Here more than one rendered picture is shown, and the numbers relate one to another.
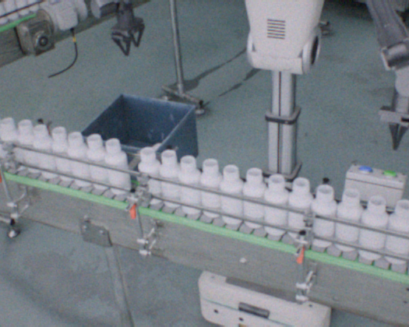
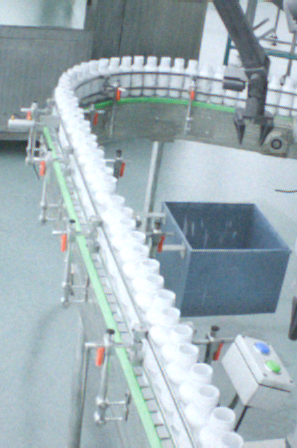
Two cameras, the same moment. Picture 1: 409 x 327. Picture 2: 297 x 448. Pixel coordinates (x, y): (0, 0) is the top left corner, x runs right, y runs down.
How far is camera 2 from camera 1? 1.10 m
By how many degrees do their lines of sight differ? 40
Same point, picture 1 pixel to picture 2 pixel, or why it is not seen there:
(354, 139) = not seen: outside the picture
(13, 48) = (251, 138)
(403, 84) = not seen: outside the picture
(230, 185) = (129, 265)
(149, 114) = (261, 240)
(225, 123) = not seen: outside the picture
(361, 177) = (242, 347)
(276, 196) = (141, 296)
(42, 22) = (286, 126)
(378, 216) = (177, 365)
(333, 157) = not seen: outside the picture
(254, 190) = (137, 281)
